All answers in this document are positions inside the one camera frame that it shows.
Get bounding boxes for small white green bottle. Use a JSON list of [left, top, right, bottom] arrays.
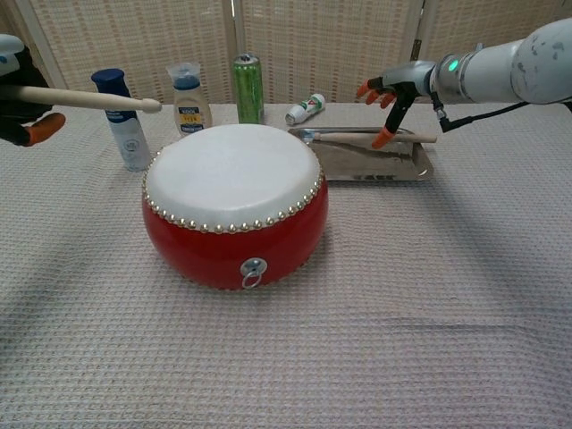
[[284, 93, 326, 126]]

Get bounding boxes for red drum white skin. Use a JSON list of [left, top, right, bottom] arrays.
[[141, 123, 330, 292]]

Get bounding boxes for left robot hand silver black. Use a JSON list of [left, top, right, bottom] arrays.
[[0, 33, 67, 148]]

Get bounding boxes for beige woven tablecloth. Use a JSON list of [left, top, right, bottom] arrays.
[[0, 102, 572, 429]]

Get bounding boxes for woven folding screen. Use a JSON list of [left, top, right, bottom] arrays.
[[0, 0, 572, 108]]

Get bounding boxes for tall green drink can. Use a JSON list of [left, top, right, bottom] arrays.
[[231, 53, 265, 126]]

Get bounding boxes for beige sauce bottle blue cap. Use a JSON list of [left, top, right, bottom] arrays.
[[165, 63, 214, 137]]

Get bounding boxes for rectangular steel tray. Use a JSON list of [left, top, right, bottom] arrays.
[[287, 126, 435, 183]]

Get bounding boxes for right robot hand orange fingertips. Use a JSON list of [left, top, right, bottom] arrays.
[[356, 60, 437, 149]]

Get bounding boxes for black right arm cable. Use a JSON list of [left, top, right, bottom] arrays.
[[431, 100, 572, 133]]

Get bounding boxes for white bottle dark blue cap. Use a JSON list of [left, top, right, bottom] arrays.
[[90, 68, 152, 172]]

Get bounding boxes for wooden drumstick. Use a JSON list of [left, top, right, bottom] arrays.
[[20, 86, 162, 113], [299, 128, 438, 145]]

